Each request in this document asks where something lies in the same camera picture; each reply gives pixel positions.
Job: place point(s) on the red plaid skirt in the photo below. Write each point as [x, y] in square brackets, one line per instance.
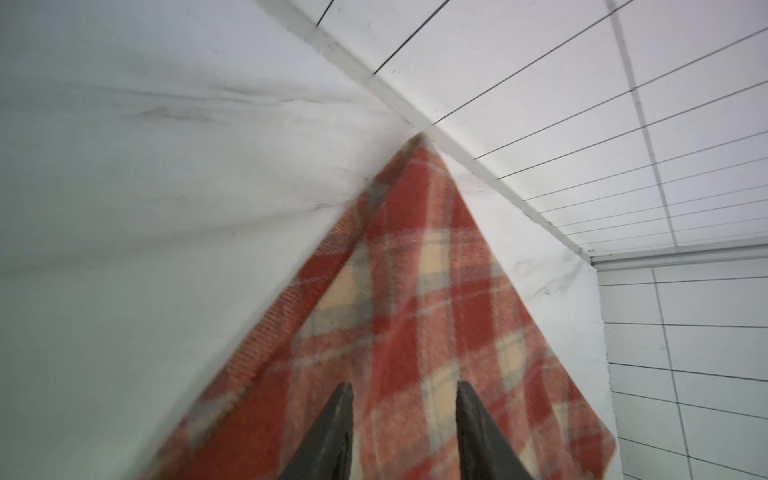
[399, 304]

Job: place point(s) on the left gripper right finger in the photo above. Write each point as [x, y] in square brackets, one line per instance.
[484, 452]

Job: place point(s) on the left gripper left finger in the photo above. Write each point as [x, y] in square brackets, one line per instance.
[326, 450]

